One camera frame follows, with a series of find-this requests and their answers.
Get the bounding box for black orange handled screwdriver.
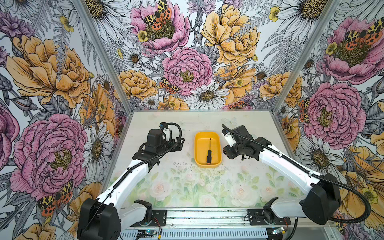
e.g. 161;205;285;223
206;139;212;165

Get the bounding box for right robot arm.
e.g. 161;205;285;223
222;126;341;225

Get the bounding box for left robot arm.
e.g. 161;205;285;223
77;122;185;240

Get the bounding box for yellow plastic bin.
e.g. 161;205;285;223
195;132;222;169

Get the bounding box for left green circuit board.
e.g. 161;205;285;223
136;229;160;240

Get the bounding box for green circuit board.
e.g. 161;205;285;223
271;227;286;235
136;229;160;240

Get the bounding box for right green circuit board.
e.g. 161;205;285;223
271;227;286;235

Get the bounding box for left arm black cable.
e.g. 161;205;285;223
83;122;183;229

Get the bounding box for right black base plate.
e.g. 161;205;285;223
243;209;291;226

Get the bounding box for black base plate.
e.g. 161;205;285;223
132;210;168;227
243;209;291;226

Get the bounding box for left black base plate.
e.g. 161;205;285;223
132;210;168;227

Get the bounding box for aluminium mounting rail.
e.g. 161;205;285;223
74;206;340;232

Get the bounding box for white slotted cable duct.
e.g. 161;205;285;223
120;227;269;240

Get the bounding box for right aluminium corner post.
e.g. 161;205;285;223
271;1;340;114

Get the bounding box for aluminium corner post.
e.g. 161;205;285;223
271;1;340;114
74;1;133;117

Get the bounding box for left aluminium corner post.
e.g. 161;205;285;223
74;1;133;117

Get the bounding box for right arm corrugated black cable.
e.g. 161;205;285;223
221;124;372;224

